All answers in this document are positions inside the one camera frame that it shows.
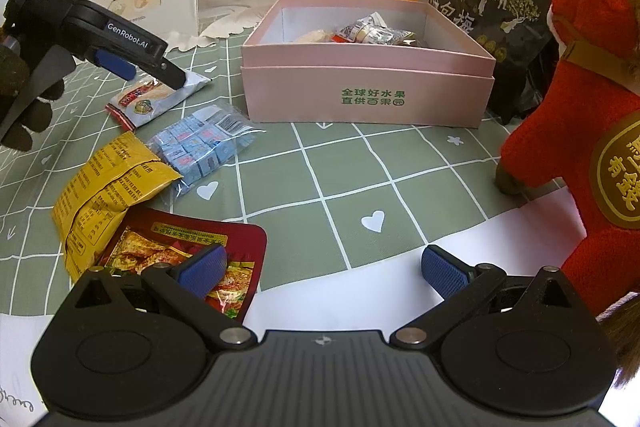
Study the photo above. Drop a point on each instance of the small green snack packet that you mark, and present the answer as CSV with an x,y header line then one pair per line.
x,y
407,41

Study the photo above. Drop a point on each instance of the silver printed snack packet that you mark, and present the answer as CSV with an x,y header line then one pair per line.
x,y
367,29

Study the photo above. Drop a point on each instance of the person's left hand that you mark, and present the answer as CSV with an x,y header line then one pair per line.
x,y
12,77

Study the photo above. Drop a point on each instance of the green checked tablecloth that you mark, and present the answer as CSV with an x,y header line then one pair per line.
x,y
350,167

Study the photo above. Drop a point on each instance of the clear bag of blue candies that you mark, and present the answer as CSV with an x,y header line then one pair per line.
x,y
195,147

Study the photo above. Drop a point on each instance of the beige snack packet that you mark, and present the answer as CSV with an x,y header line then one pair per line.
x,y
312,36

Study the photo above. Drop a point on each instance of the white paper sheet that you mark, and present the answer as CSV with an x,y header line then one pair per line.
x,y
475,247

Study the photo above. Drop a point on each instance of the dark red food picture packet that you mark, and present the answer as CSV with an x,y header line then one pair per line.
x,y
150,247

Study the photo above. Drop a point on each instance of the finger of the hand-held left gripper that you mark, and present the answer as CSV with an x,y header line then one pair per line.
x,y
125,34
115,63

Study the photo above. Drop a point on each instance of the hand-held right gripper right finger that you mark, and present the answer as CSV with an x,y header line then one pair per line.
x,y
442,272

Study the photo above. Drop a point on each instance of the pink cardboard box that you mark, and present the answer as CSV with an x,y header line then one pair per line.
x,y
370,92

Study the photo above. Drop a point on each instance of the yellow snack packet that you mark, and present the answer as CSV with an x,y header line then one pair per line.
x,y
105,187

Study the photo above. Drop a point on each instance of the small orange snack packet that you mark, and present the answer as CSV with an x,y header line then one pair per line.
x,y
340,38

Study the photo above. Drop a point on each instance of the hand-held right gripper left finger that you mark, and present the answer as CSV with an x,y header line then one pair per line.
x,y
202,269

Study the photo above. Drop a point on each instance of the red plush toy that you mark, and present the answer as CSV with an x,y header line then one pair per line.
x,y
550,157

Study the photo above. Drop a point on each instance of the white and red snack packet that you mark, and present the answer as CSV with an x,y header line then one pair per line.
x,y
150,102

